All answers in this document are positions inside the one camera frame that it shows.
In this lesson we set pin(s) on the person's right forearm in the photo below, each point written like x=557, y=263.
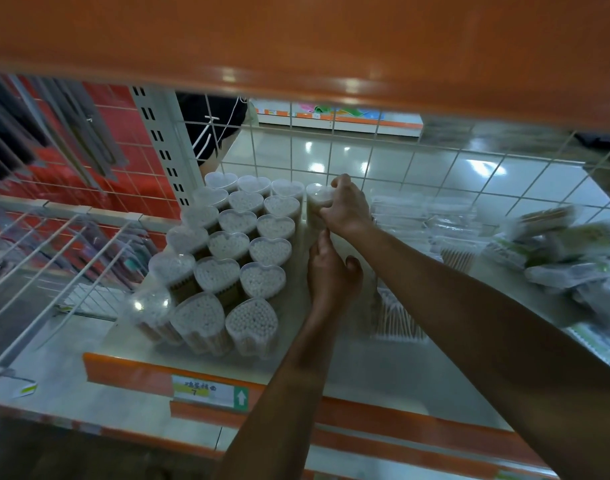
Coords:
x=510, y=344

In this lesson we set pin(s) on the pile of toothbrush packs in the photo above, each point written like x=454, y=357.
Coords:
x=135, y=257

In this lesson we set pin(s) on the pile of cotton swab packs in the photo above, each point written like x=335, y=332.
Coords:
x=565, y=239

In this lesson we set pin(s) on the white shelf board orange rim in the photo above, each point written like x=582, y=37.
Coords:
x=85, y=394
x=305, y=39
x=365, y=447
x=345, y=472

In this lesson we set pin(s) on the person's right hand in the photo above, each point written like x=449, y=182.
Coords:
x=350, y=212

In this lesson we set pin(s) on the hanging dark packaged items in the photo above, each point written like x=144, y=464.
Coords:
x=85, y=129
x=10, y=119

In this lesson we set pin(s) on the green plastic item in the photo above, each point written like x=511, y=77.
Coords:
x=335, y=110

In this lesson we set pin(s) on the pink plastic basin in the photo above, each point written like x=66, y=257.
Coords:
x=305, y=108

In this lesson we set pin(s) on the price label green arrow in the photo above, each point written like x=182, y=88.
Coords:
x=205, y=389

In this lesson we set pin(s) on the white slotted shelf post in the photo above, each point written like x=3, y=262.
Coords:
x=160, y=139

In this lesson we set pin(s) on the person's left hand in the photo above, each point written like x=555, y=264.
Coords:
x=332, y=284

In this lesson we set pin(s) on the small green white tag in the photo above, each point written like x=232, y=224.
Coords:
x=24, y=389

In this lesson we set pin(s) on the white shelf orange rail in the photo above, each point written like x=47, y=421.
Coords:
x=385, y=374

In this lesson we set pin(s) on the blue plastic item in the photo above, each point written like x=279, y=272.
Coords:
x=367, y=113

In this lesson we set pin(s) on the distant white orange shelf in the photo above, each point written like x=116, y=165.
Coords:
x=285, y=117

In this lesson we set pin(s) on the person's left forearm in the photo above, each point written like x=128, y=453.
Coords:
x=280, y=409

